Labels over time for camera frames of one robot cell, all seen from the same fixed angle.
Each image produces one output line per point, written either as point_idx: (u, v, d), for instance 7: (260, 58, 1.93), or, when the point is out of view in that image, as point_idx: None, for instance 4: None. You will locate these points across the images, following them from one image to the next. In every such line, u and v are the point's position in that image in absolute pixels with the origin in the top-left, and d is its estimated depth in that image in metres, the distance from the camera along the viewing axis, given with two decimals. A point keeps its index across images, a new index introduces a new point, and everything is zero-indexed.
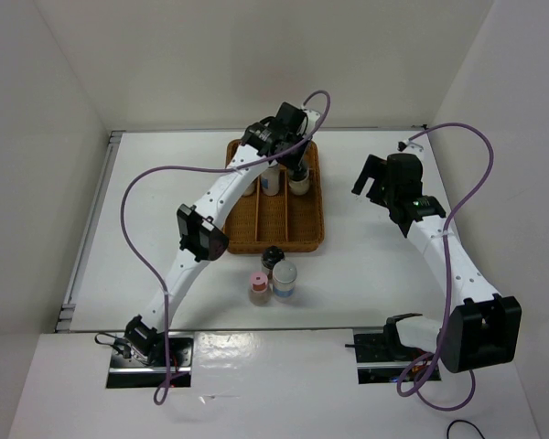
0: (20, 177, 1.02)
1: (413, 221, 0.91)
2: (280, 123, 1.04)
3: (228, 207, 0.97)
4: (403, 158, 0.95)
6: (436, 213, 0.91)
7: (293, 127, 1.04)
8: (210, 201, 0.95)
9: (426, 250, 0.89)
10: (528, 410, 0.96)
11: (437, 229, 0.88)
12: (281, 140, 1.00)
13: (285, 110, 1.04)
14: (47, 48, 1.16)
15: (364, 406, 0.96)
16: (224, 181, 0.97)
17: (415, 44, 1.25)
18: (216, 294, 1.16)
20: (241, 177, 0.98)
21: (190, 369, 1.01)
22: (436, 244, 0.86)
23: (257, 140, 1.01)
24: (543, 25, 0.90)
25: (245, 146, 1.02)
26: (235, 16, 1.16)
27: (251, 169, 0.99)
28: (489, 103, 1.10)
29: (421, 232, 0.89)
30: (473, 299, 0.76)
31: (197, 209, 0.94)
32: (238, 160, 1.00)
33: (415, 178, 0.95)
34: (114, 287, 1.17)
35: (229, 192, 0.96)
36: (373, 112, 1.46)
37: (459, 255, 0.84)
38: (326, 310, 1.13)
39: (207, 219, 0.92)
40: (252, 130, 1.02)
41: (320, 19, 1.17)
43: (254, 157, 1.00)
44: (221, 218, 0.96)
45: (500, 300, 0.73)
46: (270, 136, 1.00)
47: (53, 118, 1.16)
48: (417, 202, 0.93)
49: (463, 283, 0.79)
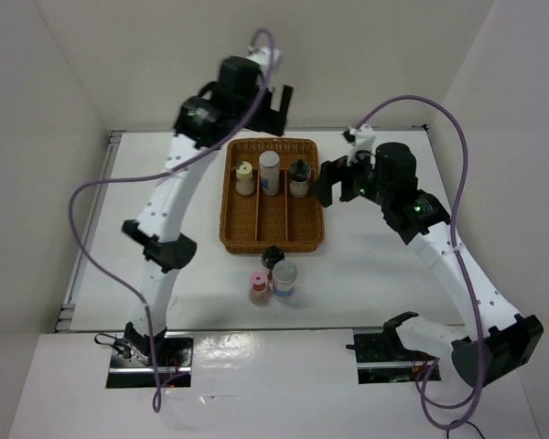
0: (19, 176, 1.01)
1: (419, 233, 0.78)
2: (220, 92, 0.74)
3: (176, 215, 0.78)
4: (398, 154, 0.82)
6: (441, 219, 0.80)
7: (239, 91, 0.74)
8: (152, 215, 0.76)
9: (436, 265, 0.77)
10: (528, 410, 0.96)
11: (447, 242, 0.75)
12: (226, 118, 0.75)
13: (225, 69, 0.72)
14: (46, 47, 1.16)
15: (364, 405, 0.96)
16: (164, 187, 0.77)
17: (415, 45, 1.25)
18: (216, 294, 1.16)
20: (181, 180, 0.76)
21: (190, 369, 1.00)
22: (450, 261, 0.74)
23: (191, 123, 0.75)
24: (543, 23, 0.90)
25: (179, 136, 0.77)
26: (235, 16, 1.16)
27: (192, 168, 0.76)
28: (489, 103, 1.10)
29: (429, 247, 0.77)
30: (497, 327, 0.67)
31: (139, 225, 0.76)
32: (174, 156, 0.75)
33: (410, 175, 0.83)
34: (114, 287, 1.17)
35: (171, 201, 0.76)
36: (373, 112, 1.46)
37: (476, 273, 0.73)
38: (326, 310, 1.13)
39: (152, 237, 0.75)
40: (184, 110, 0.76)
41: (320, 18, 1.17)
43: (192, 151, 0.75)
44: (171, 227, 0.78)
45: (522, 322, 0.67)
46: (207, 115, 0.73)
47: (52, 117, 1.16)
48: (418, 208, 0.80)
49: (486, 308, 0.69)
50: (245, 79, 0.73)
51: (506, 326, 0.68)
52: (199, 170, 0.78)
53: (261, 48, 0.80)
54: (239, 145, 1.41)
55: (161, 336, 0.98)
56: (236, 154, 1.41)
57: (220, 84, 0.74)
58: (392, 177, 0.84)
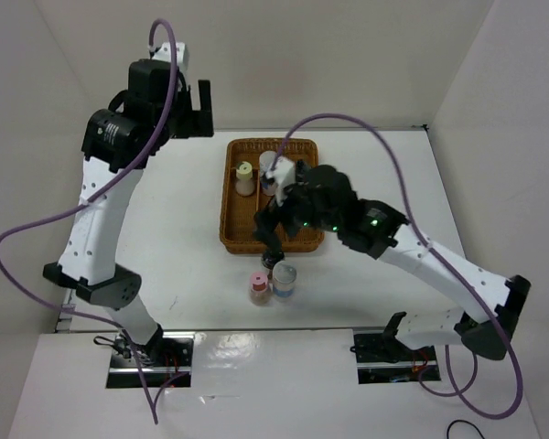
0: (18, 176, 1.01)
1: (388, 247, 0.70)
2: (135, 103, 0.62)
3: (105, 251, 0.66)
4: (329, 179, 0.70)
6: (399, 223, 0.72)
7: (153, 98, 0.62)
8: (76, 254, 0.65)
9: (415, 270, 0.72)
10: (527, 410, 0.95)
11: (418, 244, 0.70)
12: (142, 129, 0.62)
13: (136, 75, 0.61)
14: (46, 48, 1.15)
15: (364, 406, 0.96)
16: (81, 221, 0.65)
17: (415, 45, 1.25)
18: (216, 294, 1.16)
20: (101, 211, 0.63)
21: (191, 370, 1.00)
22: (430, 261, 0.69)
23: (103, 143, 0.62)
24: (543, 24, 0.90)
25: (91, 158, 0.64)
26: (235, 16, 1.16)
27: (112, 195, 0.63)
28: (489, 104, 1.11)
29: (403, 256, 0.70)
30: (501, 304, 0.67)
31: (65, 268, 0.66)
32: (89, 184, 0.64)
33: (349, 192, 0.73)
34: None
35: (92, 238, 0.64)
36: (373, 112, 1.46)
37: (453, 256, 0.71)
38: (326, 310, 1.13)
39: (80, 281, 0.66)
40: (92, 127, 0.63)
41: (320, 18, 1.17)
43: (107, 174, 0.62)
44: (103, 264, 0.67)
45: (516, 288, 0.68)
46: (119, 129, 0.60)
47: (52, 117, 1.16)
48: (375, 220, 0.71)
49: (483, 289, 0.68)
50: (160, 81, 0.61)
51: (506, 299, 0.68)
52: (124, 193, 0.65)
53: (162, 46, 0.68)
54: (239, 146, 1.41)
55: (160, 333, 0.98)
56: (236, 154, 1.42)
57: (132, 93, 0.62)
58: (335, 203, 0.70)
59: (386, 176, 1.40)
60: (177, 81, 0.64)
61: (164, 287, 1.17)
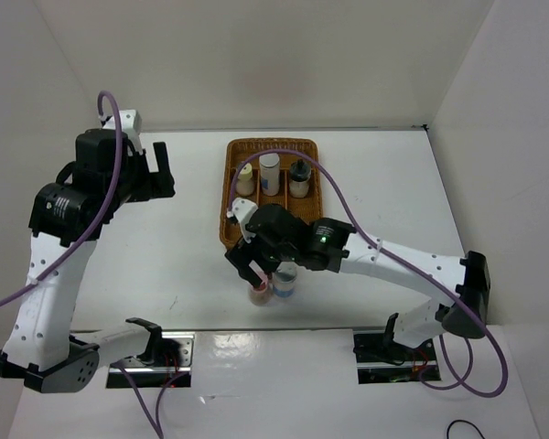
0: (17, 176, 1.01)
1: (343, 259, 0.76)
2: (84, 175, 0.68)
3: (55, 334, 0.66)
4: (269, 214, 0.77)
6: (348, 234, 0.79)
7: (102, 167, 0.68)
8: (24, 340, 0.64)
9: (376, 273, 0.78)
10: (527, 411, 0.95)
11: (369, 248, 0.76)
12: (92, 199, 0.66)
13: (83, 146, 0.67)
14: (45, 48, 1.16)
15: (363, 406, 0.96)
16: (30, 303, 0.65)
17: (415, 45, 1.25)
18: (216, 294, 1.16)
20: (51, 289, 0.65)
21: (190, 370, 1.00)
22: (385, 260, 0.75)
23: (54, 216, 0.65)
24: (543, 22, 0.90)
25: (39, 235, 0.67)
26: (234, 16, 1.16)
27: (63, 270, 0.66)
28: (489, 103, 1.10)
29: (358, 262, 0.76)
30: (460, 283, 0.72)
31: (11, 356, 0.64)
32: (38, 261, 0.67)
33: (294, 219, 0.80)
34: (114, 286, 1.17)
35: (43, 318, 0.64)
36: (373, 113, 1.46)
37: (405, 251, 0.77)
38: (326, 310, 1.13)
39: (28, 369, 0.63)
40: (41, 203, 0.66)
41: (319, 19, 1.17)
43: (58, 250, 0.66)
44: (55, 348, 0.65)
45: (470, 263, 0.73)
46: (69, 203, 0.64)
47: (51, 117, 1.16)
48: (324, 238, 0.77)
49: (440, 273, 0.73)
50: (106, 153, 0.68)
51: (465, 277, 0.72)
52: (74, 268, 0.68)
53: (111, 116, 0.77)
54: (239, 146, 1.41)
55: (159, 332, 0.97)
56: (236, 154, 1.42)
57: (80, 167, 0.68)
58: (277, 235, 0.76)
59: (386, 176, 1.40)
60: (127, 147, 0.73)
61: (164, 287, 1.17)
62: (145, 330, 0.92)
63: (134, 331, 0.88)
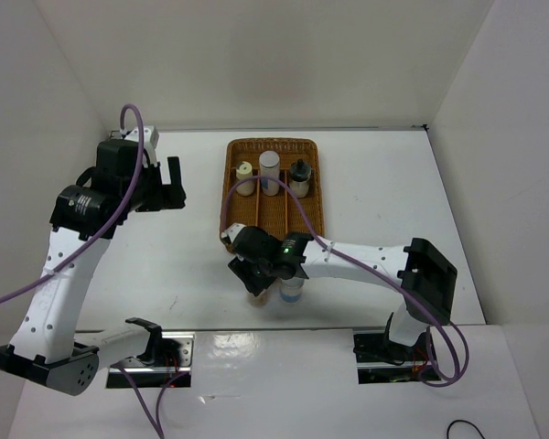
0: (17, 177, 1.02)
1: (302, 264, 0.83)
2: (103, 177, 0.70)
3: (65, 327, 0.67)
4: (243, 235, 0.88)
6: (307, 240, 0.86)
7: (121, 172, 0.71)
8: (33, 332, 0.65)
9: (336, 273, 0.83)
10: (527, 411, 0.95)
11: (322, 251, 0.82)
12: (111, 200, 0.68)
13: (103, 154, 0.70)
14: (46, 48, 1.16)
15: (364, 404, 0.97)
16: (43, 294, 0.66)
17: (415, 45, 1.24)
18: (215, 295, 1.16)
20: (67, 281, 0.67)
21: (190, 369, 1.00)
22: (335, 260, 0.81)
23: (74, 213, 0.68)
24: (543, 23, 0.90)
25: (59, 230, 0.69)
26: (234, 16, 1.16)
27: (80, 262, 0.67)
28: (489, 104, 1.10)
29: (316, 265, 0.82)
30: (402, 268, 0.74)
31: (17, 348, 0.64)
32: (55, 254, 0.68)
33: (265, 237, 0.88)
34: (114, 286, 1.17)
35: (55, 310, 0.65)
36: (373, 113, 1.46)
37: (354, 247, 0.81)
38: (326, 310, 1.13)
39: (36, 360, 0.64)
40: (62, 202, 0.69)
41: (319, 19, 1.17)
43: (76, 244, 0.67)
44: (62, 342, 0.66)
45: (413, 250, 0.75)
46: (90, 203, 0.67)
47: (51, 117, 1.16)
48: (287, 249, 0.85)
49: (384, 263, 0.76)
50: (127, 159, 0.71)
51: (407, 262, 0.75)
52: (90, 262, 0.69)
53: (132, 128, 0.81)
54: (239, 145, 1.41)
55: (159, 332, 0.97)
56: (236, 154, 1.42)
57: (102, 171, 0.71)
58: (252, 251, 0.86)
59: (386, 175, 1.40)
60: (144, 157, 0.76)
61: (165, 287, 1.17)
62: (145, 330, 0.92)
63: (133, 333, 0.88)
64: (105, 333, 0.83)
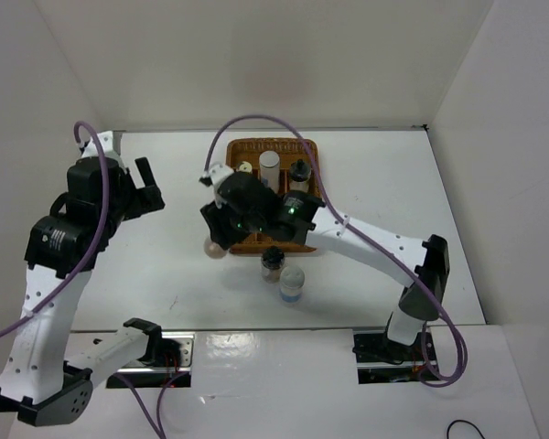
0: (17, 178, 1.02)
1: (308, 231, 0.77)
2: (76, 206, 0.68)
3: (51, 364, 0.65)
4: (237, 181, 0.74)
6: (317, 207, 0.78)
7: (92, 197, 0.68)
8: (18, 373, 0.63)
9: (340, 247, 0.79)
10: (527, 411, 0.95)
11: (336, 223, 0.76)
12: (87, 230, 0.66)
13: (75, 178, 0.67)
14: (45, 48, 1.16)
15: (363, 405, 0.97)
16: (25, 336, 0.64)
17: (415, 45, 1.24)
18: (215, 295, 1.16)
20: (47, 321, 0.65)
21: (190, 369, 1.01)
22: (349, 237, 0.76)
23: (50, 249, 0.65)
24: (543, 23, 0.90)
25: (36, 267, 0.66)
26: (234, 16, 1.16)
27: (59, 301, 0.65)
28: (489, 103, 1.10)
29: (324, 236, 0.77)
30: (419, 263, 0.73)
31: (5, 390, 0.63)
32: (34, 294, 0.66)
33: (263, 188, 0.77)
34: (114, 286, 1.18)
35: (38, 350, 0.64)
36: (373, 113, 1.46)
37: (371, 230, 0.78)
38: (326, 310, 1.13)
39: (23, 401, 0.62)
40: (36, 236, 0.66)
41: (319, 19, 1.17)
43: (55, 281, 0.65)
44: (50, 379, 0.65)
45: (431, 246, 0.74)
46: (65, 236, 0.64)
47: (51, 118, 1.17)
48: (292, 209, 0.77)
49: (401, 253, 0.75)
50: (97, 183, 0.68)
51: (425, 258, 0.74)
52: (70, 296, 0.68)
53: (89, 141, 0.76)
54: (239, 145, 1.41)
55: (159, 332, 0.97)
56: (236, 154, 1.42)
57: (72, 198, 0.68)
58: (245, 202, 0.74)
59: (386, 175, 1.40)
60: (117, 169, 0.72)
61: (165, 287, 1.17)
62: (143, 333, 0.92)
63: (142, 337, 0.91)
64: (104, 347, 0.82)
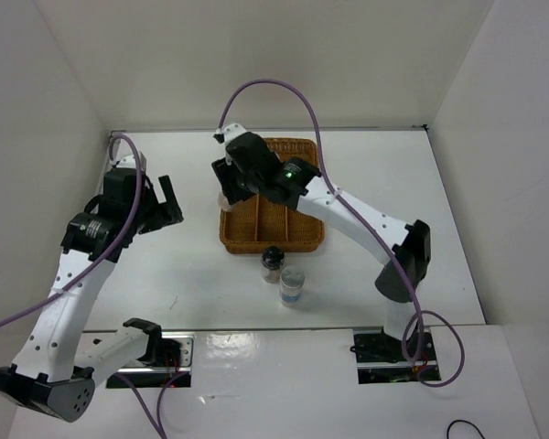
0: (17, 179, 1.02)
1: (300, 196, 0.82)
2: (110, 205, 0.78)
3: (69, 345, 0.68)
4: (244, 143, 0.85)
6: (313, 176, 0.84)
7: (125, 198, 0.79)
8: (37, 349, 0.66)
9: (328, 218, 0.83)
10: (527, 410, 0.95)
11: (328, 192, 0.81)
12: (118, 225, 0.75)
13: (110, 182, 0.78)
14: (46, 48, 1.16)
15: (363, 405, 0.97)
16: (49, 314, 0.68)
17: (415, 45, 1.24)
18: (215, 295, 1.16)
20: (73, 299, 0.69)
21: (191, 369, 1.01)
22: (337, 208, 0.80)
23: (85, 238, 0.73)
24: (543, 23, 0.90)
25: (69, 252, 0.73)
26: (234, 16, 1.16)
27: (87, 282, 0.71)
28: (489, 103, 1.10)
29: (314, 203, 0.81)
30: (397, 242, 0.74)
31: (19, 369, 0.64)
32: (65, 274, 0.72)
33: (267, 154, 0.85)
34: (114, 286, 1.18)
35: (61, 328, 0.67)
36: (373, 113, 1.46)
37: (360, 205, 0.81)
38: (326, 310, 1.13)
39: (37, 379, 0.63)
40: (73, 229, 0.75)
41: (319, 19, 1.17)
43: (85, 264, 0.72)
44: (65, 361, 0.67)
45: (414, 230, 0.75)
46: (101, 228, 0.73)
47: (51, 118, 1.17)
48: (290, 174, 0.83)
49: (382, 230, 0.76)
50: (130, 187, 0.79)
51: (404, 239, 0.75)
52: (95, 284, 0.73)
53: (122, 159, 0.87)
54: None
55: (158, 332, 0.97)
56: None
57: (108, 198, 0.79)
58: (248, 161, 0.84)
59: (386, 175, 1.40)
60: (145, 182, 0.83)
61: (165, 287, 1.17)
62: (142, 333, 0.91)
63: (140, 339, 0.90)
64: (104, 347, 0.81)
